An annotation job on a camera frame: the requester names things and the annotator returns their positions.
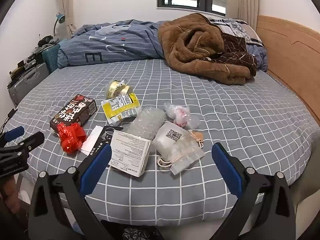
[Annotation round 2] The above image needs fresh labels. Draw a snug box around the clear bag with red print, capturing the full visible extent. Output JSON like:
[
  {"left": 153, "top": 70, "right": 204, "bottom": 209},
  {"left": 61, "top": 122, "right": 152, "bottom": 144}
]
[{"left": 164, "top": 102, "right": 200, "bottom": 128}]

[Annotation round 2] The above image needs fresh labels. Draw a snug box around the black cable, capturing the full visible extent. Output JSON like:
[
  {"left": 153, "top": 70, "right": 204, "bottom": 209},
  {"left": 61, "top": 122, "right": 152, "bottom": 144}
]
[{"left": 0, "top": 109, "right": 18, "bottom": 135}]

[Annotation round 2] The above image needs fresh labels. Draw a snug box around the frosted drawstring pouch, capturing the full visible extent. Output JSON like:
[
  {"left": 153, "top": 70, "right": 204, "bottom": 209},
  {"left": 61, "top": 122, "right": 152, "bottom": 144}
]
[{"left": 152, "top": 122, "right": 205, "bottom": 175}]

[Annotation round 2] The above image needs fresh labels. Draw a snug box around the beige curtain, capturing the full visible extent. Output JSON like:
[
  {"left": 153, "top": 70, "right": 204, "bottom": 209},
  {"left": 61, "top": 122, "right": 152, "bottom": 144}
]
[
  {"left": 237, "top": 0, "right": 260, "bottom": 30},
  {"left": 58, "top": 0, "right": 77, "bottom": 34}
]

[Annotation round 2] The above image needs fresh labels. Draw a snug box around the round plastic cup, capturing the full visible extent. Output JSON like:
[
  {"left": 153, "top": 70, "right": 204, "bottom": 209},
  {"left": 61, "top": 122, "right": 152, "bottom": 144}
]
[{"left": 106, "top": 79, "right": 133, "bottom": 100}]

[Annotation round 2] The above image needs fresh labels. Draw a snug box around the wooden headboard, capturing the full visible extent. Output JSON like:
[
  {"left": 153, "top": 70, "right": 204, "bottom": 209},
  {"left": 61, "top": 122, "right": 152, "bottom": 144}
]
[{"left": 256, "top": 15, "right": 320, "bottom": 125}]

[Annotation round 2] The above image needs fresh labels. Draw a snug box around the brown snack box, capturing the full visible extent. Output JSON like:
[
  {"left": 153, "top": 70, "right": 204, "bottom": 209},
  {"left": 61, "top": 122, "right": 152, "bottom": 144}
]
[{"left": 49, "top": 94, "right": 98, "bottom": 133}]

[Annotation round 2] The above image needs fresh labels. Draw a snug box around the grey suitcase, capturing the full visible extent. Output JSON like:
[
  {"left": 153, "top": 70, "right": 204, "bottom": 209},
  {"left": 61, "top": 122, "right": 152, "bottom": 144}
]
[{"left": 7, "top": 62, "right": 50, "bottom": 105}]

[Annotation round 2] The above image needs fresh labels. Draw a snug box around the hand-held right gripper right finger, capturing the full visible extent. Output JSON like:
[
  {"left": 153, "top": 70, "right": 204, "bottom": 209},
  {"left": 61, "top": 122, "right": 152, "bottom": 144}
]
[{"left": 211, "top": 142, "right": 297, "bottom": 240}]

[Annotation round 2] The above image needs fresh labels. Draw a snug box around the blue striped duvet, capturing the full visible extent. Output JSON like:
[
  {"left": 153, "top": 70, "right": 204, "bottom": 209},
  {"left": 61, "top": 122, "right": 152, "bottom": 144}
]
[{"left": 57, "top": 19, "right": 268, "bottom": 72}]

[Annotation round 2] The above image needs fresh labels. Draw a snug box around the white cardboard box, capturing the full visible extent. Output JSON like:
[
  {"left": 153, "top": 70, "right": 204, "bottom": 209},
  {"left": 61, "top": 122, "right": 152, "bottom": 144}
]
[{"left": 107, "top": 130, "right": 152, "bottom": 178}]

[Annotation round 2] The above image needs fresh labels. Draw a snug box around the grey checked bed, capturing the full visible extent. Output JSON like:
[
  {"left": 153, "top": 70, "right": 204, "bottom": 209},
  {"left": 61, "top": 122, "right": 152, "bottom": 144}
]
[{"left": 9, "top": 59, "right": 320, "bottom": 227}]

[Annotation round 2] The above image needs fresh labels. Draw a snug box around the teal crate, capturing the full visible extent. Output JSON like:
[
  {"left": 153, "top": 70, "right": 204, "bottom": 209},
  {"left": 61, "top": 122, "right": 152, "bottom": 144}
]
[{"left": 42, "top": 44, "right": 61, "bottom": 74}]

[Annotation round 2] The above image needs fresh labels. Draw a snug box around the pile of dark gadgets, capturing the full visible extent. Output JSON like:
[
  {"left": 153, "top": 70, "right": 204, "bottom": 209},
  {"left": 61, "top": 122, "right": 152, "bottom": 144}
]
[{"left": 9, "top": 34, "right": 59, "bottom": 85}]

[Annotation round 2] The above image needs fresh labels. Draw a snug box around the yellow snack wrapper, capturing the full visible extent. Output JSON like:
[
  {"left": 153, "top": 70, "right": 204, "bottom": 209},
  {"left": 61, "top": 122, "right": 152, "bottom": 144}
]
[{"left": 101, "top": 93, "right": 139, "bottom": 127}]

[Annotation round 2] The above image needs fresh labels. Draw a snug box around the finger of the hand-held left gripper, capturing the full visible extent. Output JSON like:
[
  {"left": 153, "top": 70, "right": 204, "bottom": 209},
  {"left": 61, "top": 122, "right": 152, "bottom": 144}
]
[
  {"left": 0, "top": 126, "right": 25, "bottom": 143},
  {"left": 10, "top": 131, "right": 45, "bottom": 155}
]

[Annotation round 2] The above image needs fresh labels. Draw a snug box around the blue desk lamp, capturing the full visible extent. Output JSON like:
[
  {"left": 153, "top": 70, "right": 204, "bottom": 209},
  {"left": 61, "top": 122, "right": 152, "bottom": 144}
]
[{"left": 53, "top": 12, "right": 66, "bottom": 39}]

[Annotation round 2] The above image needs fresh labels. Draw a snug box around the brown fleece blanket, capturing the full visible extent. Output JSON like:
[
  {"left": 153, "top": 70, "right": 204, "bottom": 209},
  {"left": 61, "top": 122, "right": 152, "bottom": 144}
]
[{"left": 157, "top": 14, "right": 258, "bottom": 85}]

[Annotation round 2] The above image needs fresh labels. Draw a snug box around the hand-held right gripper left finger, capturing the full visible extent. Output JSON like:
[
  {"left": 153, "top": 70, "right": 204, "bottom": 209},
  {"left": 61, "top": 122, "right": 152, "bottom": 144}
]
[{"left": 28, "top": 144, "right": 113, "bottom": 240}]

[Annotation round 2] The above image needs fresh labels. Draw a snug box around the black packet with white paper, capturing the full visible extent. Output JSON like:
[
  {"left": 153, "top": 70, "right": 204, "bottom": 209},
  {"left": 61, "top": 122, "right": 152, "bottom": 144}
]
[{"left": 92, "top": 126, "right": 123, "bottom": 155}]

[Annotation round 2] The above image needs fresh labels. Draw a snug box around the person's left hand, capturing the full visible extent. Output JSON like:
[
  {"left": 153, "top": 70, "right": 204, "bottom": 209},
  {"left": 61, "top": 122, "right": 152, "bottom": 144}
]
[{"left": 0, "top": 176, "right": 20, "bottom": 220}]

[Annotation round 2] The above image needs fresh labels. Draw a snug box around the black and white patterned pillow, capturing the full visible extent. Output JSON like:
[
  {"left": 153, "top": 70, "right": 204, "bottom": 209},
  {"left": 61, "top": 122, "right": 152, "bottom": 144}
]
[{"left": 207, "top": 16, "right": 264, "bottom": 47}]

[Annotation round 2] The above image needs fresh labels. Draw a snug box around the trash bin with black bag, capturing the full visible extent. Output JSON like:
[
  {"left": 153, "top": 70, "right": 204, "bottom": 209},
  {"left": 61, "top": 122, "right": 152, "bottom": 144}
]
[{"left": 121, "top": 226, "right": 164, "bottom": 240}]

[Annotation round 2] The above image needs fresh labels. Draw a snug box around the red plastic bag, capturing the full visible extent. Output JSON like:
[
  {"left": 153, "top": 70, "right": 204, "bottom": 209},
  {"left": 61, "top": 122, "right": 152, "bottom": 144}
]
[{"left": 57, "top": 123, "right": 87, "bottom": 154}]

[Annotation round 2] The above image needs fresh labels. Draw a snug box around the clear bubble wrap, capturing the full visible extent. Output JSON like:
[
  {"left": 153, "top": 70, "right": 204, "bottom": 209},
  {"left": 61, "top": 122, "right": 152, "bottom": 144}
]
[{"left": 126, "top": 106, "right": 167, "bottom": 153}]

